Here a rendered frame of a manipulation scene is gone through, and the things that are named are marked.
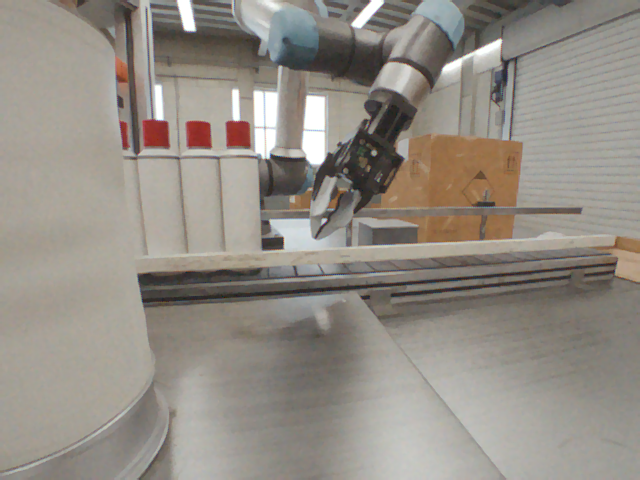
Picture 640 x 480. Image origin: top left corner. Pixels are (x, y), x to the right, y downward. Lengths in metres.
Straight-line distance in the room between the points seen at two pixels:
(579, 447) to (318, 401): 0.19
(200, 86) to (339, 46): 5.72
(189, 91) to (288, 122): 5.34
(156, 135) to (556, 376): 0.51
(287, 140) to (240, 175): 0.47
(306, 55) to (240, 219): 0.24
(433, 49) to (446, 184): 0.38
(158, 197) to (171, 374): 0.23
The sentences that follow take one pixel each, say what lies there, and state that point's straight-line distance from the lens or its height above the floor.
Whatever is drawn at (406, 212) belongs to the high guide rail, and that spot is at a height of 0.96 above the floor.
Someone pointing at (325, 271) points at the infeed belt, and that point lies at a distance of 0.39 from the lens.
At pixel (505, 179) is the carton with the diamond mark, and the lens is 0.87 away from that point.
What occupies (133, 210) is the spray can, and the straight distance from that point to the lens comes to 0.42.
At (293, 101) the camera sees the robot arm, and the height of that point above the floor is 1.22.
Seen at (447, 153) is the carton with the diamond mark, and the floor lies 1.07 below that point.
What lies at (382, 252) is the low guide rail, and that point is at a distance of 0.40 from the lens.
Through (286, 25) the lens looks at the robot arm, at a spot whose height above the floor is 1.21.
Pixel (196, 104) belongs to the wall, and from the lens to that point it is 6.05.
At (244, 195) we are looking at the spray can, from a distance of 0.38.
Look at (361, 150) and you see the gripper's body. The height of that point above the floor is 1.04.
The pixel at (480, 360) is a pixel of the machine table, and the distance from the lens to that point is 0.34.
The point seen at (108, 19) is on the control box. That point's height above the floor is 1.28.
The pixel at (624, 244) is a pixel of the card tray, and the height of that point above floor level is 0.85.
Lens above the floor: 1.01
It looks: 12 degrees down
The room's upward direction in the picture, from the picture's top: straight up
